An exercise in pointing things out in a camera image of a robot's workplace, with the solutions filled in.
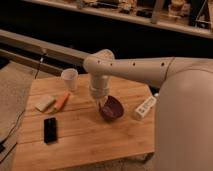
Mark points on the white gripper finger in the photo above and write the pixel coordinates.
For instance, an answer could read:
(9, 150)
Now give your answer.
(94, 99)
(102, 101)

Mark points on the dark purple ceramic bowl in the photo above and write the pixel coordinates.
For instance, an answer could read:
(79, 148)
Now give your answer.
(111, 110)

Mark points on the grey carpet mat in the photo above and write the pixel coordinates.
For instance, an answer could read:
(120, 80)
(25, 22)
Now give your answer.
(15, 82)

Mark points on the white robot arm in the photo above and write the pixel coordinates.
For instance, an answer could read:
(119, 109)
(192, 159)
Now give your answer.
(183, 126)

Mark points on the beige sponge block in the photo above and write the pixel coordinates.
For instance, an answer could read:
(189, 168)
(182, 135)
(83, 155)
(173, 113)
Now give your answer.
(44, 102)

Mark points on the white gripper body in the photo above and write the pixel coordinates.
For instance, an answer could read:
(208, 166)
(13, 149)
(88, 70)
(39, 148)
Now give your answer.
(99, 86)

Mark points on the wooden board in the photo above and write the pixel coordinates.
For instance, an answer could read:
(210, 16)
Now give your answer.
(83, 136)

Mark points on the white paper cup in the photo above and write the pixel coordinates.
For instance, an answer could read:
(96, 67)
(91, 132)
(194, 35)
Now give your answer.
(70, 76)

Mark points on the orange carrot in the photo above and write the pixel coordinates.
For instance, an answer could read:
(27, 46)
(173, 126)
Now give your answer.
(60, 101)

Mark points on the black phone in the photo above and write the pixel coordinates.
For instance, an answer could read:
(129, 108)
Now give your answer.
(50, 130)

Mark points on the white rectangular box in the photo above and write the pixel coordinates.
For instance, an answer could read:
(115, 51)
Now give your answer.
(142, 110)

